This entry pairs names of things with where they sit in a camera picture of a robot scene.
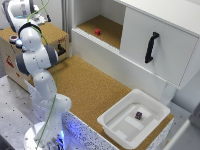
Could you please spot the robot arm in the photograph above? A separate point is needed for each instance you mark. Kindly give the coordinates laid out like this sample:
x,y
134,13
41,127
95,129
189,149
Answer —
x,y
40,63

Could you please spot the white cabinet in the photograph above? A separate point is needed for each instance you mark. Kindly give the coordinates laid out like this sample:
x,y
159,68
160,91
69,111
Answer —
x,y
100,56

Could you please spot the pink block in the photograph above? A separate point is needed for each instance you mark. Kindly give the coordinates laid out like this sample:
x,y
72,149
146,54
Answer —
x,y
97,32

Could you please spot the white plastic box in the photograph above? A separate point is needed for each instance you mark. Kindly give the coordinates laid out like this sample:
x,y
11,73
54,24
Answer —
x,y
116,125

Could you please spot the purple block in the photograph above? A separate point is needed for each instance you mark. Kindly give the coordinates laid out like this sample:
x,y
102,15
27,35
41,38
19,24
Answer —
x,y
138,115

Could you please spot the white sliding door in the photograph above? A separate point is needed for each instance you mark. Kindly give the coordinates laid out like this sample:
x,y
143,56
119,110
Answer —
x,y
173,56

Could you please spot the blue button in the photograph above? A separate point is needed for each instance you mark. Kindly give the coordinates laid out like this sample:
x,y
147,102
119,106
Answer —
x,y
19,42

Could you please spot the red button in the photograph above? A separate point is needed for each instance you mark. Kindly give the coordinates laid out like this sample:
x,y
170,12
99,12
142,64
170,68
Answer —
x,y
13,38

